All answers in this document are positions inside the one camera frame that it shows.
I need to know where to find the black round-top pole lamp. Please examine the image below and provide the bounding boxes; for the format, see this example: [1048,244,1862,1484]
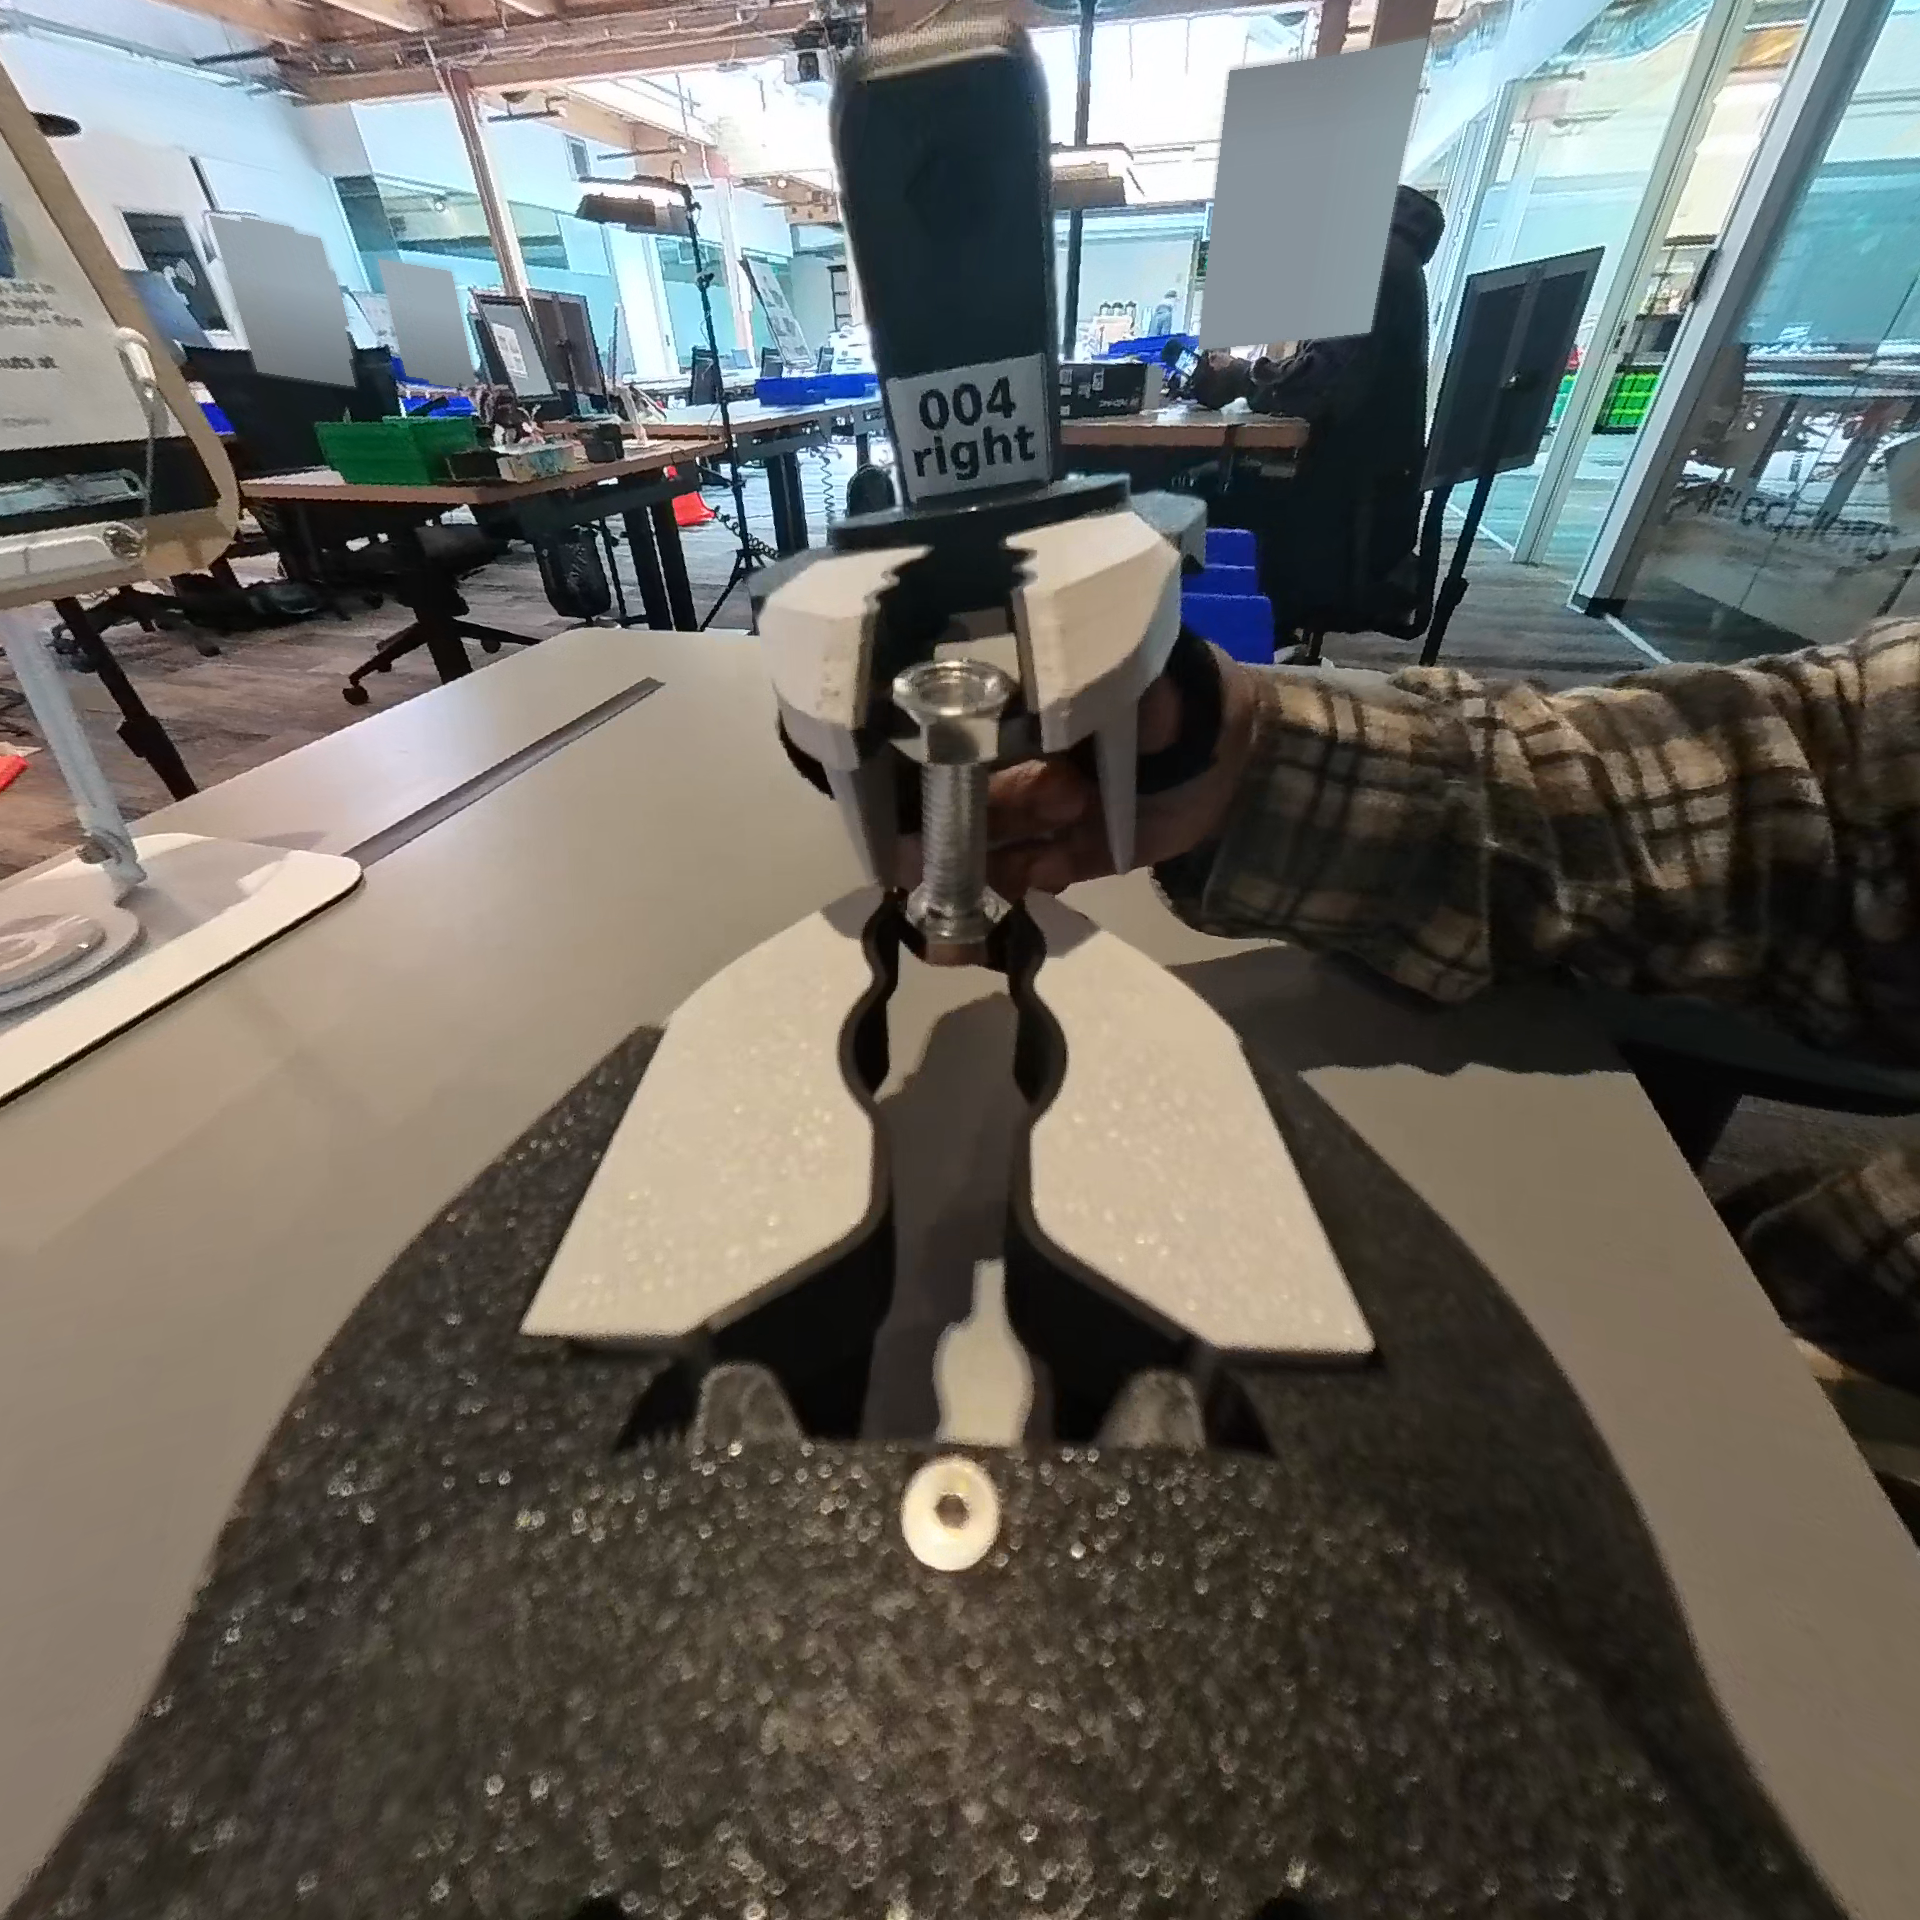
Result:
[1048,0,1136,378]

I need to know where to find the wooden desk with black legs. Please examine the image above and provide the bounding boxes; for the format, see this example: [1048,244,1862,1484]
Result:
[240,442,730,632]

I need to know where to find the person's right hand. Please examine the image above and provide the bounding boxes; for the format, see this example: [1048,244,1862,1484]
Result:
[982,632,1262,903]

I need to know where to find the white document stand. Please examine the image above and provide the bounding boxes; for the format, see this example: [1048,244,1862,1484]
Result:
[0,66,366,1104]

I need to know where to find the monitor showing white page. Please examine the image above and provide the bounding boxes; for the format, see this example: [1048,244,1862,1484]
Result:
[469,293,559,423]

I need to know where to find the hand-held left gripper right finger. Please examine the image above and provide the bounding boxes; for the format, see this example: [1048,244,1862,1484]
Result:
[1014,892,1383,1367]

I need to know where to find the silver hex bolt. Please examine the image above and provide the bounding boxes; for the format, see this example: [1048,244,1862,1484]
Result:
[903,726,1011,964]

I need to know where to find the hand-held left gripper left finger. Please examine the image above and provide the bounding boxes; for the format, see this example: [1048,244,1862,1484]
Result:
[516,883,893,1360]

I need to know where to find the black tripod light stand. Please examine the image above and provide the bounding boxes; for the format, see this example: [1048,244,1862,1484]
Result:
[576,180,782,632]

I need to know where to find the black computer monitor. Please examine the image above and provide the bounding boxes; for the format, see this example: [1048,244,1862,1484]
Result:
[532,293,607,423]

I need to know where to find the blue parts bin with divider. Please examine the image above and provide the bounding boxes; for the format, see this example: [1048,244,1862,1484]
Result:
[1174,526,1280,664]

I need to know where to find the person's right forearm plaid sleeve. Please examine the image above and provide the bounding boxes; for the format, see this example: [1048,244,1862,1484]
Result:
[1160,622,1920,1051]

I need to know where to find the green plastic bins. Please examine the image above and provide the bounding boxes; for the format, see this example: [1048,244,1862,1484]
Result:
[315,415,483,485]

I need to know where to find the printed instruction sheet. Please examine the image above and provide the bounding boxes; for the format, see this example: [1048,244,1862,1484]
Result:
[0,150,128,452]

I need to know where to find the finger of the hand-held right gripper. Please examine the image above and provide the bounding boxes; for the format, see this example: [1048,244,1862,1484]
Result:
[757,544,911,894]
[1008,515,1187,878]

